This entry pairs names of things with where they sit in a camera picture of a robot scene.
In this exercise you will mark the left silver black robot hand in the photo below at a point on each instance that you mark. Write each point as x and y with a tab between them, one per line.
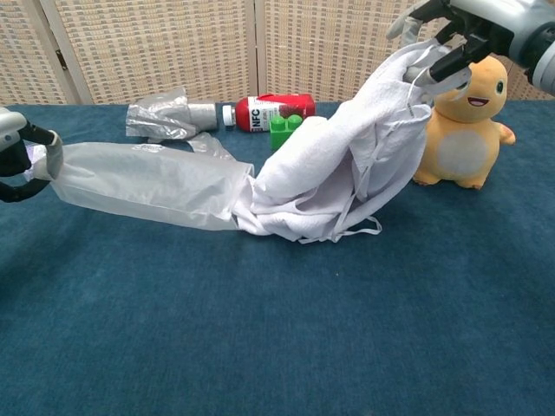
17	173

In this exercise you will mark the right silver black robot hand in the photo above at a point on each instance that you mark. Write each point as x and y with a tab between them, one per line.
498	21

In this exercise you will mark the clear plastic bag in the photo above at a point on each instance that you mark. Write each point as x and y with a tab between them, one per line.
143	182

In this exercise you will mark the white clothes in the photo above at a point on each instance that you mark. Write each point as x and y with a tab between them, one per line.
321	173

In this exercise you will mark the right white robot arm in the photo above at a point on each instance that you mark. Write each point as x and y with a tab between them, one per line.
546	56

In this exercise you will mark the grey garbage bag roll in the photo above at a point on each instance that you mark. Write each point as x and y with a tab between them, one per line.
165	115

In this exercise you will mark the yellow plush toy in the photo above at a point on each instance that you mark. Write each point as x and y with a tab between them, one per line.
464	147

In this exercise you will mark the woven folding screen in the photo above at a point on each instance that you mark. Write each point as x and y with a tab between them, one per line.
152	43

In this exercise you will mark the red juice bottle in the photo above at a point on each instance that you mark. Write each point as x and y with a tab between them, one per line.
277	110

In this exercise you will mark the green building block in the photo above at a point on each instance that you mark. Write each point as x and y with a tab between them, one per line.
279	134

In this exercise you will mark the blue felt table cover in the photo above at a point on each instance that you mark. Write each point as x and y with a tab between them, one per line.
277	325

